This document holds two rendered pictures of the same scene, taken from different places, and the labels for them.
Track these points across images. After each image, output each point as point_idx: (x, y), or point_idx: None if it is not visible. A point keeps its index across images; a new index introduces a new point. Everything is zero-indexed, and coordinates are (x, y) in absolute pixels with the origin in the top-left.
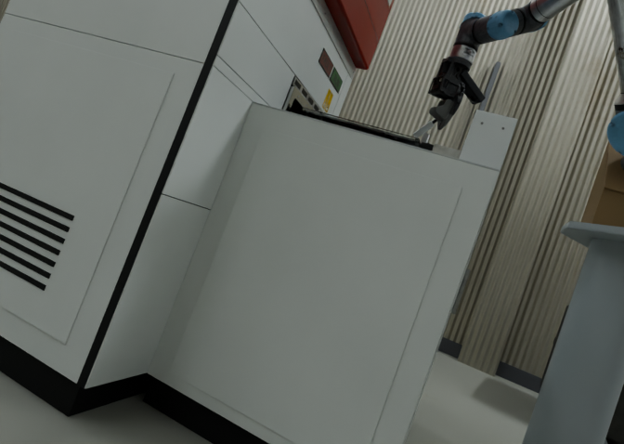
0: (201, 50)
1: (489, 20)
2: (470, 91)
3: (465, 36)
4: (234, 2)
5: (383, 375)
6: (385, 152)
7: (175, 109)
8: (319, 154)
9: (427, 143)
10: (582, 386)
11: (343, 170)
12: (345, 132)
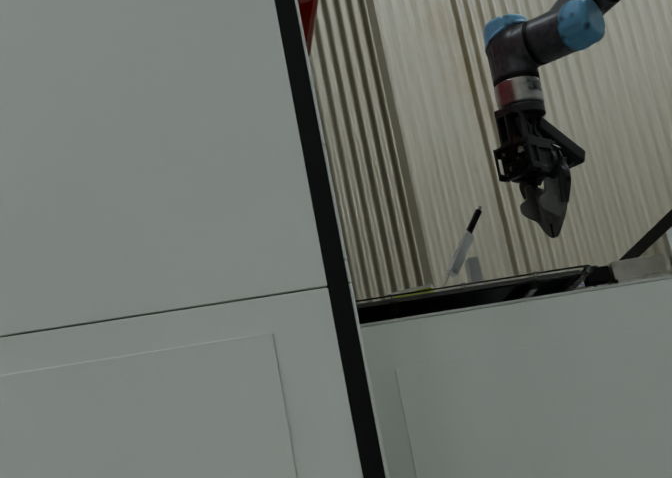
0: (306, 264)
1: (561, 24)
2: (561, 150)
3: (516, 61)
4: (317, 150)
5: None
6: (645, 305)
7: (324, 400)
8: (537, 364)
9: (597, 267)
10: None
11: (597, 371)
12: (556, 303)
